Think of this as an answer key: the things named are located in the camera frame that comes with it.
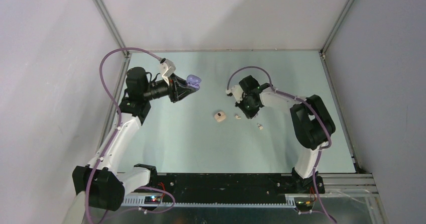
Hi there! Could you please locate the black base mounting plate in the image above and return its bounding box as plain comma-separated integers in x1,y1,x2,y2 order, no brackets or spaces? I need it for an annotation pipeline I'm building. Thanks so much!
150,173,325,205

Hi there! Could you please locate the aluminium frame rail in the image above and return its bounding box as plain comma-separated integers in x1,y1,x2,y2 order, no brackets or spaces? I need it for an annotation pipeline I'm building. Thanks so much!
77,171,380,197

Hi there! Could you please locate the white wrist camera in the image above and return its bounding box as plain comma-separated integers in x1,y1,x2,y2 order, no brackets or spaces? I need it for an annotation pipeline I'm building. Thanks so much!
226,85,244,103
159,58,176,78

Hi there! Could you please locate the purple earbud charging case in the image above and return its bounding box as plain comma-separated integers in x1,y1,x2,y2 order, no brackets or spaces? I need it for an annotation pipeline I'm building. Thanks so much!
186,74,201,89

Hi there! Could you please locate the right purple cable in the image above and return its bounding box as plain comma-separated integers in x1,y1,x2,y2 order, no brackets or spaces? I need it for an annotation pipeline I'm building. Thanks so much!
227,66,338,224

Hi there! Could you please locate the beige earbud charging case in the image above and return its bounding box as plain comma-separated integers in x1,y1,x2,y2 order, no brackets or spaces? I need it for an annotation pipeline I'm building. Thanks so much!
214,111,227,123

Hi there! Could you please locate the grey slotted cable duct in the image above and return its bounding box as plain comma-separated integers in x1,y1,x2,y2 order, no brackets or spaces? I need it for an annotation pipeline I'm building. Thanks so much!
121,195,297,209

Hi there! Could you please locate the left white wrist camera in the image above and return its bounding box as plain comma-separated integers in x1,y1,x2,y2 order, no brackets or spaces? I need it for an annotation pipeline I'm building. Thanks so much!
159,58,176,78

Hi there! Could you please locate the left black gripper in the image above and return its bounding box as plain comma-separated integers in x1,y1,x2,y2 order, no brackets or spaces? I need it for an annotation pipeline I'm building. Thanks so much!
142,73,195,103

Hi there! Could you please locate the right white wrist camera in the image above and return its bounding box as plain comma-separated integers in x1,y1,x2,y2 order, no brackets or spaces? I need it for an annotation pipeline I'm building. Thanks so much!
226,85,244,103

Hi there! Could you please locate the purple cable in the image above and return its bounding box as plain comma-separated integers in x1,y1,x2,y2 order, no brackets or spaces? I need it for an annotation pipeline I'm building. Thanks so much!
84,48,176,224
227,66,338,224

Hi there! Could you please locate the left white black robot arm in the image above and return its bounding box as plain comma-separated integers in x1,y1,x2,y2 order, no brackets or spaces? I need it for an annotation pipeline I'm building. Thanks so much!
72,67,201,211

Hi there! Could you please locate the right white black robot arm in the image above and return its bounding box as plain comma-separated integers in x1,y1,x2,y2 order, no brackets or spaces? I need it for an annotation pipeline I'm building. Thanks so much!
226,75,336,193

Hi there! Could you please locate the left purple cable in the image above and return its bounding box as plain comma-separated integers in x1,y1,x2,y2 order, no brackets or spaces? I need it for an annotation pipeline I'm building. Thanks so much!
84,48,176,224

